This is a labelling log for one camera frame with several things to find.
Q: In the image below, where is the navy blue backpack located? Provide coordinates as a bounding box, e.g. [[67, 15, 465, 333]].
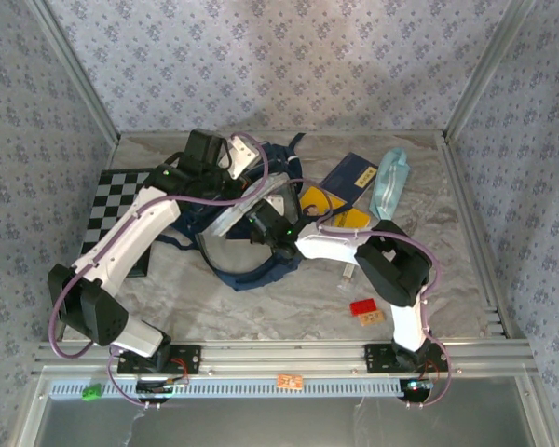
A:
[[156, 132, 308, 293]]

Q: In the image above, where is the blue book with yellow label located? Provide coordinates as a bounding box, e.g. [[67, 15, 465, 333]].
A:
[[320, 151, 379, 206]]

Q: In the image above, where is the light blue pencil case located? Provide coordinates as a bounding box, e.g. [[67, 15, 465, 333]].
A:
[[368, 147, 412, 220]]

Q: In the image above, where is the small clear tube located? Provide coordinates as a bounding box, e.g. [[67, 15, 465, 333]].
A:
[[337, 264, 358, 292]]

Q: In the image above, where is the black and grey chessboard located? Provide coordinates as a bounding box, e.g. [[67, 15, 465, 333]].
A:
[[81, 168, 157, 279]]

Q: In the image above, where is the red plastic block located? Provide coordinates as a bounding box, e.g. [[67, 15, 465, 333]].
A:
[[348, 299, 378, 317]]

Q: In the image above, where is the grey metal sheet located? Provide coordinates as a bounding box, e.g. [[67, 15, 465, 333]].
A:
[[16, 372, 559, 447]]

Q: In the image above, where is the aluminium mounting rail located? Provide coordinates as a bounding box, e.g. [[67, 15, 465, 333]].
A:
[[31, 338, 540, 379]]

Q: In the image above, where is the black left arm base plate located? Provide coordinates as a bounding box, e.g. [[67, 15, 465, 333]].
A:
[[116, 343, 203, 376]]

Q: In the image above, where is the grey slotted cable duct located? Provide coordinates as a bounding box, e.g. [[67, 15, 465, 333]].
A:
[[48, 377, 432, 400]]

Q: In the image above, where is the aluminium frame post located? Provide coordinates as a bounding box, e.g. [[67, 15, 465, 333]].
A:
[[441, 0, 539, 144], [25, 0, 122, 144]]

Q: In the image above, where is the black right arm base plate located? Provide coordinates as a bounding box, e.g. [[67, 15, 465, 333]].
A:
[[362, 343, 451, 374]]

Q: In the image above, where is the small circuit board with wires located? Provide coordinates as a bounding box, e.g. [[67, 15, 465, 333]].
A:
[[134, 377, 191, 405], [398, 376, 435, 405]]

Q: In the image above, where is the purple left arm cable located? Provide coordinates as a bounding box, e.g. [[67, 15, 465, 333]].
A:
[[48, 131, 269, 412]]

